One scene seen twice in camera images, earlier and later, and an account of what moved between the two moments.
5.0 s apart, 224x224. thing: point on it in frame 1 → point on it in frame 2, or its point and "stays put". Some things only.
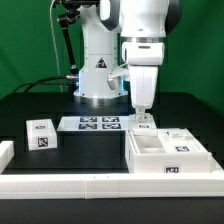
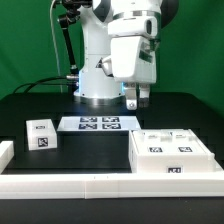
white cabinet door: x=179 y=140 stays put
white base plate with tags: x=94 y=123 stays put
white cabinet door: x=147 y=124 → x=153 y=141
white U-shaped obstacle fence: x=106 y=185 stays put
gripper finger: x=140 y=114 → x=131 y=95
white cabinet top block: x=41 y=134 stays put
